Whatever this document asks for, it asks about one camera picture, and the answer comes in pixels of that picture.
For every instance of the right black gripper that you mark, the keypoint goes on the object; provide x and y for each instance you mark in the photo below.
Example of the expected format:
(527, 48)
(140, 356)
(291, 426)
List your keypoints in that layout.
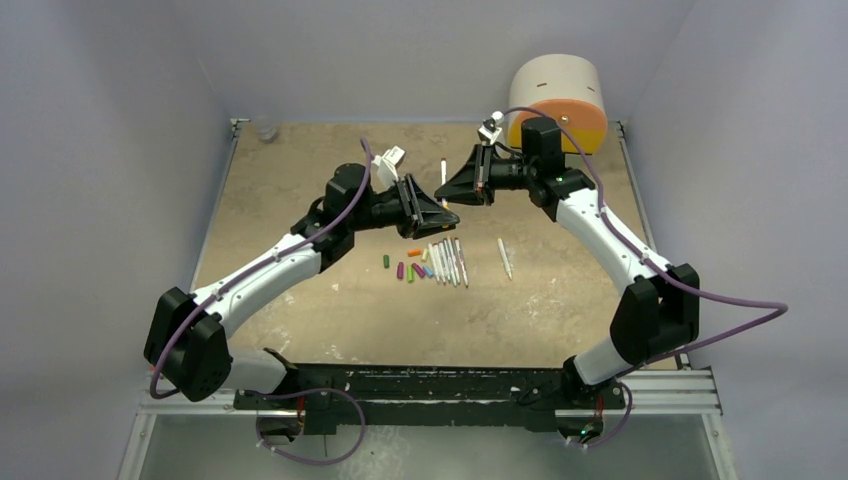
(481, 173)

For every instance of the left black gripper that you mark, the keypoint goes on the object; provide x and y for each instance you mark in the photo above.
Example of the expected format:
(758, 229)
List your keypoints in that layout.
(417, 209)

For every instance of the magenta cap marker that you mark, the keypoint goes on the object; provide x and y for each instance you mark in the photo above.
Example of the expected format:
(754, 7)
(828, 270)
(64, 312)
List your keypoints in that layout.
(444, 240)

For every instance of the dark green cap marker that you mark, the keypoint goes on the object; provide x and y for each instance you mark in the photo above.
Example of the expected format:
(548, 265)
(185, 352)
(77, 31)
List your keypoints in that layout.
(505, 258)

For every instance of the purple cap marker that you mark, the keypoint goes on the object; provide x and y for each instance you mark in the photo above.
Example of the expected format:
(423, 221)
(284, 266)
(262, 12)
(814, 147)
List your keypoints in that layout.
(462, 263)

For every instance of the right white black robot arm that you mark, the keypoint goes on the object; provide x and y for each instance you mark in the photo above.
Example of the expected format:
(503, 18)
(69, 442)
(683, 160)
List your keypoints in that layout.
(657, 311)

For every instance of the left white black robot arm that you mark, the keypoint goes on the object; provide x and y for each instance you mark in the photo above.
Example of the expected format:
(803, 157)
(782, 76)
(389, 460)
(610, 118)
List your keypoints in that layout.
(187, 344)

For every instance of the round three-drawer cabinet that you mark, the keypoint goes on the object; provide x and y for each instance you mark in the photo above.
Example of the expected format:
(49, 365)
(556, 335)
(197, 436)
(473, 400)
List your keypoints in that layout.
(567, 88)

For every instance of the clear plastic cup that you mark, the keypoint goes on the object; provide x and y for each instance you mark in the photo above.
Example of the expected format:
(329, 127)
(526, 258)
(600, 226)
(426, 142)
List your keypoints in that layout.
(265, 129)

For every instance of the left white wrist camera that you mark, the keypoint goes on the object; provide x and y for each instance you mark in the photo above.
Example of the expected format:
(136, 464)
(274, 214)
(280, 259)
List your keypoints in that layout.
(384, 167)

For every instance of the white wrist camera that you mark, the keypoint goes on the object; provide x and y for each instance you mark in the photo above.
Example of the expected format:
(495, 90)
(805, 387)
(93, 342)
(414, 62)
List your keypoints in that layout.
(490, 130)
(384, 167)

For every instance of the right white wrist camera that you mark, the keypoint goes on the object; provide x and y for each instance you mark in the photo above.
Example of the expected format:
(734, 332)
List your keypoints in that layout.
(490, 130)

